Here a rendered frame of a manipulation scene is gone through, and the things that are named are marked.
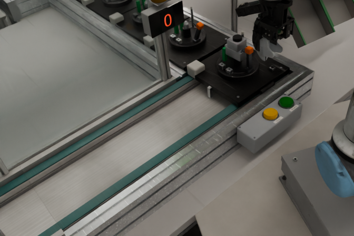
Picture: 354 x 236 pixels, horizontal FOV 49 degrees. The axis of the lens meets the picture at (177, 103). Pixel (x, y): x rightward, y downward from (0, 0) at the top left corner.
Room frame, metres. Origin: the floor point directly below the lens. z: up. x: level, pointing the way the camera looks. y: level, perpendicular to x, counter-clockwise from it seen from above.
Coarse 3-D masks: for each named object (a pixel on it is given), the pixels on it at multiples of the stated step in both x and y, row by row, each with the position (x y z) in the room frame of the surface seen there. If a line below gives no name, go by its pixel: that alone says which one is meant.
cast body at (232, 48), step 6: (234, 36) 1.03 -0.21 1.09; (240, 36) 1.03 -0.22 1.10; (228, 42) 1.03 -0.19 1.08; (234, 42) 1.01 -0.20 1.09; (240, 42) 1.01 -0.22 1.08; (246, 42) 1.02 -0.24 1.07; (228, 48) 1.03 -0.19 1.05; (234, 48) 1.01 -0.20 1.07; (240, 48) 1.01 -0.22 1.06; (228, 54) 1.03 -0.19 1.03; (234, 54) 1.01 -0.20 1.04; (240, 54) 0.99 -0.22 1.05; (246, 54) 1.01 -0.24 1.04; (240, 60) 0.99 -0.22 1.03
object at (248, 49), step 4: (244, 48) 1.01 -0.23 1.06; (248, 48) 0.98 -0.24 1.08; (252, 48) 0.98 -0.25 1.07; (244, 52) 0.99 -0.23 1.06; (248, 52) 0.98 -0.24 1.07; (252, 52) 0.98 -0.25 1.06; (248, 56) 0.98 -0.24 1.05; (248, 60) 0.98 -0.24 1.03; (248, 64) 0.98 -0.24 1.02; (248, 68) 0.98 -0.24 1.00
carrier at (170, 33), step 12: (192, 12) 1.29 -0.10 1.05; (180, 24) 1.28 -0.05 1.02; (192, 24) 1.29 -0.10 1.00; (204, 24) 1.34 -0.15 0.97; (168, 36) 1.28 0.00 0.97; (180, 36) 1.24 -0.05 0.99; (192, 36) 1.23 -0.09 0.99; (204, 36) 1.22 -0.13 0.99; (216, 36) 1.24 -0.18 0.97; (228, 36) 1.23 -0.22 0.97; (168, 48) 1.20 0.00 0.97; (180, 48) 1.18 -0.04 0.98; (192, 48) 1.17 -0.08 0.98; (204, 48) 1.17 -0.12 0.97; (216, 48) 1.16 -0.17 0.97; (180, 60) 1.12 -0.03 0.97; (192, 60) 1.11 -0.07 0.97
